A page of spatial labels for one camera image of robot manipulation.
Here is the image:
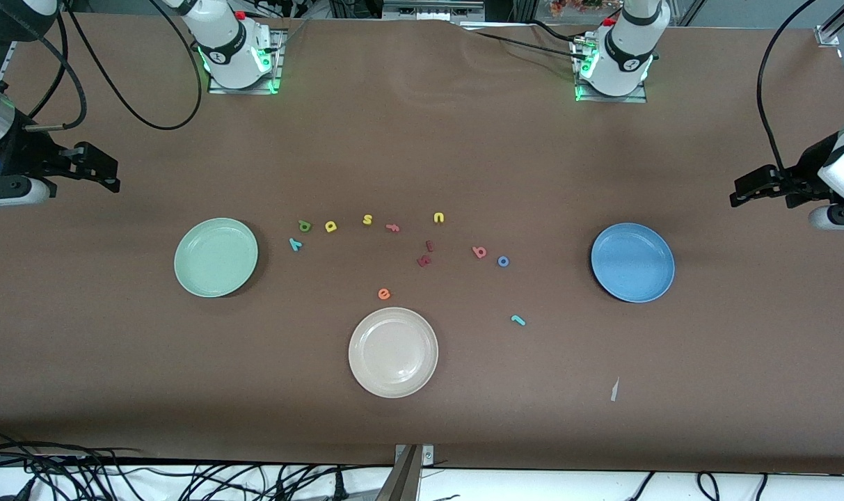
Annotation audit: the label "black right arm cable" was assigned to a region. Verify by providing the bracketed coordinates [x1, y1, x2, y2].
[22, 0, 205, 133]

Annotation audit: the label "black arm base cable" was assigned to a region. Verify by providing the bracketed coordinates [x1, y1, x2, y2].
[463, 28, 589, 60]

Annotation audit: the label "blue plate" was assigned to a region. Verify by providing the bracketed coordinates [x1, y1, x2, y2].
[590, 222, 676, 304]

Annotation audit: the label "orange artificial flowers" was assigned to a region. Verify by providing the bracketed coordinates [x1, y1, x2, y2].
[550, 0, 607, 18]

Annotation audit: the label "tangled black floor cables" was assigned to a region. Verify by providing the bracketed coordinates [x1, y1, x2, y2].
[0, 428, 395, 501]

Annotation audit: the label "light green plate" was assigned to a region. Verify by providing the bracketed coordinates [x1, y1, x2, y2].
[173, 217, 260, 299]

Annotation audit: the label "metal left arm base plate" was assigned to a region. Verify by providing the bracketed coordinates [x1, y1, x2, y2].
[573, 35, 648, 104]

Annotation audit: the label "brown table cover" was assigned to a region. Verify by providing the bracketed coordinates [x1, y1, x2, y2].
[0, 13, 844, 474]

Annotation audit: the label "silver metal bracket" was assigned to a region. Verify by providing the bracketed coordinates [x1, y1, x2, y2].
[396, 444, 435, 466]

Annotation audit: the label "aluminium frame profile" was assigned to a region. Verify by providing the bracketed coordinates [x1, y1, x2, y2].
[815, 0, 844, 46]
[0, 38, 20, 81]

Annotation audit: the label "cream plate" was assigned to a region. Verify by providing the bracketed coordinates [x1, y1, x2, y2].
[348, 307, 439, 399]

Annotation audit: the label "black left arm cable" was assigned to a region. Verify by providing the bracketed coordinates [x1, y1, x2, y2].
[756, 0, 820, 178]

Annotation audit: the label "grey power strip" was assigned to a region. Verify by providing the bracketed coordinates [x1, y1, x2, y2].
[383, 0, 485, 22]

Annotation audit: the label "grey metal support beam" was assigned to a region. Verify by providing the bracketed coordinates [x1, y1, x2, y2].
[375, 445, 422, 501]

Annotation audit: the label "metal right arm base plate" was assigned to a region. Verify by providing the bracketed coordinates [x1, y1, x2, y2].
[208, 28, 287, 95]

